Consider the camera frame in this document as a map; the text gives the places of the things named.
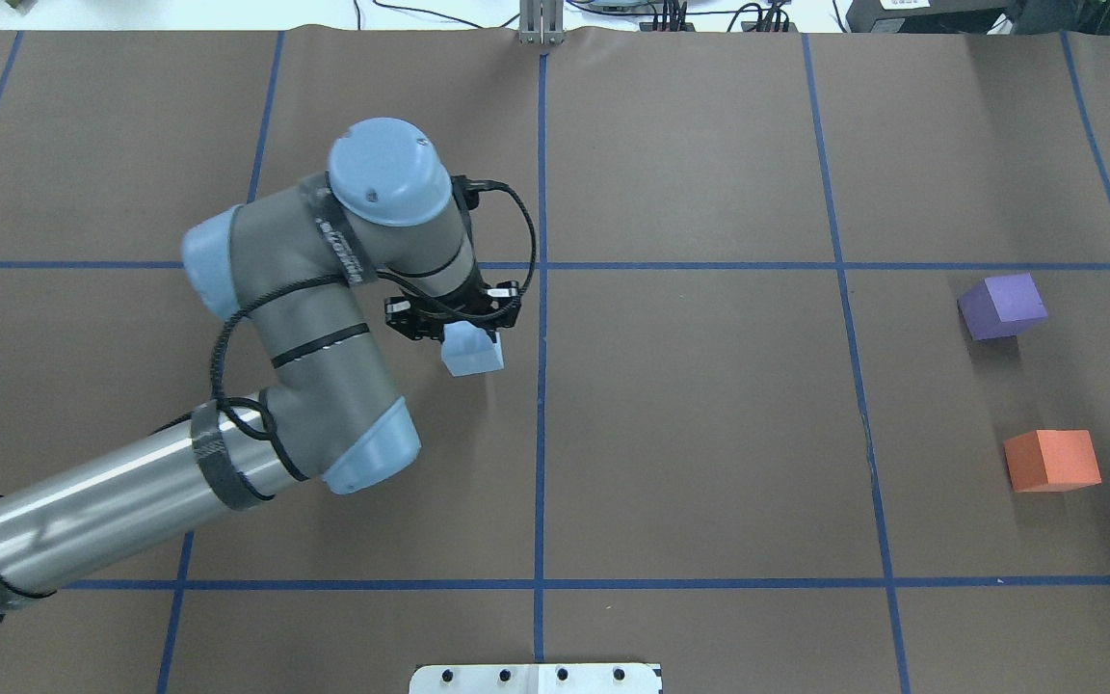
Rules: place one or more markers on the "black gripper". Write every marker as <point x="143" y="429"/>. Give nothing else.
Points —
<point x="412" y="322"/>

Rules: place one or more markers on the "light blue foam block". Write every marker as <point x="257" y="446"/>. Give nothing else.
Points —
<point x="467" y="349"/>

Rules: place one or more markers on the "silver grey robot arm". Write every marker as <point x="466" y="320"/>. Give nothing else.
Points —
<point x="298" y="385"/>

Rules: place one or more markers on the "purple foam block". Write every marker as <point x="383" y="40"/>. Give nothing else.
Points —
<point x="1002" y="306"/>

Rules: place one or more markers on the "orange foam block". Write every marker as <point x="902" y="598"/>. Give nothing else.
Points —
<point x="1051" y="461"/>

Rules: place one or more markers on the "metal mounting plate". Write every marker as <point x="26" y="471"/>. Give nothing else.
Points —
<point x="586" y="677"/>

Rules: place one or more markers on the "aluminium frame post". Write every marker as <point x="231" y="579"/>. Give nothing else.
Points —
<point x="541" y="22"/>

